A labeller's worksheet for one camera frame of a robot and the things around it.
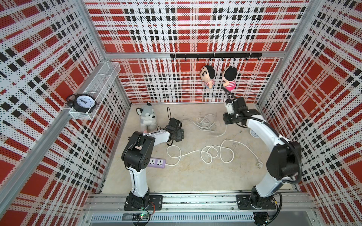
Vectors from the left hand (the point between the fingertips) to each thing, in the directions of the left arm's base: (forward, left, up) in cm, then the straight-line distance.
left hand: (178, 133), depth 101 cm
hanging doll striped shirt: (+25, -20, +33) cm, 46 cm away
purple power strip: (-22, +12, +2) cm, 25 cm away
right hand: (+1, -34, +17) cm, 38 cm away
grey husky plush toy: (+3, +19, +14) cm, 24 cm away
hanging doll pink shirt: (+29, -36, +29) cm, 55 cm away
